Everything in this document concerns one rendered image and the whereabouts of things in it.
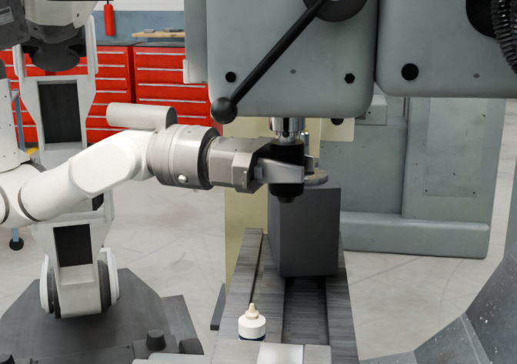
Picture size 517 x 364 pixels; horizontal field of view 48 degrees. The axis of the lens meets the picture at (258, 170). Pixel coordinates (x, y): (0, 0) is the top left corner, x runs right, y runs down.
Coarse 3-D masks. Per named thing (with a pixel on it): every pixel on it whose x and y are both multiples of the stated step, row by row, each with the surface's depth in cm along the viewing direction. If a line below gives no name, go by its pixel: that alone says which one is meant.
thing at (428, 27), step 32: (384, 0) 61; (416, 0) 59; (448, 0) 59; (480, 0) 58; (384, 32) 61; (416, 32) 60; (448, 32) 60; (480, 32) 59; (384, 64) 62; (416, 64) 61; (448, 64) 61; (480, 64) 60; (416, 96) 63; (448, 96) 63; (480, 96) 62; (512, 96) 62
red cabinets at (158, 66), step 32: (32, 64) 545; (128, 64) 540; (160, 64) 529; (96, 96) 551; (128, 96) 548; (160, 96) 537; (192, 96) 531; (32, 128) 563; (96, 128) 560; (128, 128) 557
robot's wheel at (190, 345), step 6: (180, 342) 152; (186, 342) 149; (192, 342) 149; (198, 342) 149; (180, 348) 152; (186, 348) 147; (192, 348) 147; (198, 348) 147; (192, 354) 145; (198, 354) 146; (204, 354) 146
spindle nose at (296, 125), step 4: (272, 120) 74; (276, 120) 74; (280, 120) 74; (292, 120) 73; (296, 120) 74; (300, 120) 74; (304, 120) 75; (272, 124) 75; (276, 124) 74; (280, 124) 74; (292, 124) 74; (296, 124) 74; (300, 124) 74; (304, 124) 75; (272, 128) 75; (276, 128) 74; (280, 128) 74; (292, 128) 74; (296, 128) 74; (300, 128) 74; (304, 128) 75
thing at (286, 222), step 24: (312, 192) 113; (336, 192) 113; (288, 216) 114; (312, 216) 114; (336, 216) 115; (288, 240) 115; (312, 240) 116; (336, 240) 116; (288, 264) 117; (312, 264) 117; (336, 264) 118
